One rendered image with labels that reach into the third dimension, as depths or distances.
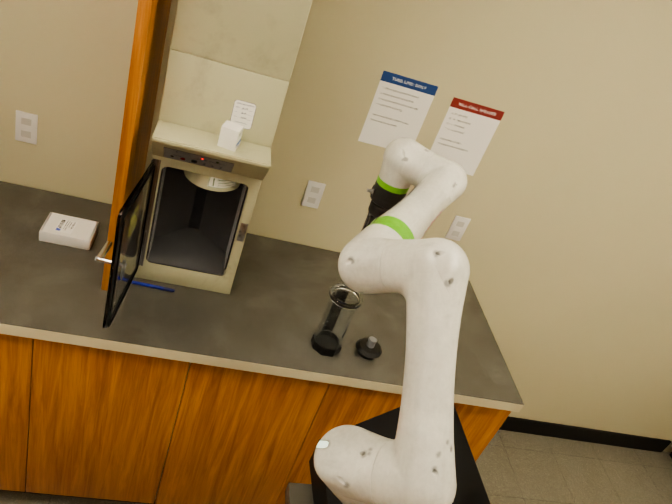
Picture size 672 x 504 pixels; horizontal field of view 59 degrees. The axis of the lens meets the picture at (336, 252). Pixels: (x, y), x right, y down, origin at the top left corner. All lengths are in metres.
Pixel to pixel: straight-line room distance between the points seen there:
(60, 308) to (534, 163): 1.77
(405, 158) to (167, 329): 0.88
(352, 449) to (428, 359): 0.24
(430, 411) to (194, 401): 1.07
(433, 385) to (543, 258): 1.71
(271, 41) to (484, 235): 1.34
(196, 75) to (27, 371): 1.02
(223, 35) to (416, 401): 1.04
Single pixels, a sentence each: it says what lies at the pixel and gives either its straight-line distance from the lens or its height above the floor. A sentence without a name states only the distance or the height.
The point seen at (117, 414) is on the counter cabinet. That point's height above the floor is 0.58.
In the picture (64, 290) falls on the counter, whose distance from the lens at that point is 1.99.
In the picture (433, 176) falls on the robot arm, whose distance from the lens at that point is 1.52.
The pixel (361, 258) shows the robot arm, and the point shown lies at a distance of 1.20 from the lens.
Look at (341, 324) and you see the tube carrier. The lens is 1.88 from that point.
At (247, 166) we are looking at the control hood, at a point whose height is 1.48.
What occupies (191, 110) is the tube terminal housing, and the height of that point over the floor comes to 1.56.
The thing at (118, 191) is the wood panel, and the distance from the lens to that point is 1.78.
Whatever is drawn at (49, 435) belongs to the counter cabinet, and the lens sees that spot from 2.26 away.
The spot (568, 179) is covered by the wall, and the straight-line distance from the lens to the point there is 2.59.
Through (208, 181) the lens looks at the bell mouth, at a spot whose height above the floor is 1.34.
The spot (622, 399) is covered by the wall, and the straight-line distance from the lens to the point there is 3.70.
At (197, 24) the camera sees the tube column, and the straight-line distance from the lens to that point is 1.66.
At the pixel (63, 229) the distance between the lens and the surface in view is 2.17.
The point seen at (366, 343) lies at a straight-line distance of 2.02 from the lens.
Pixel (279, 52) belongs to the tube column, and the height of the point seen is 1.78.
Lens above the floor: 2.25
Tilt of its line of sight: 32 degrees down
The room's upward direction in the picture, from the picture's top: 21 degrees clockwise
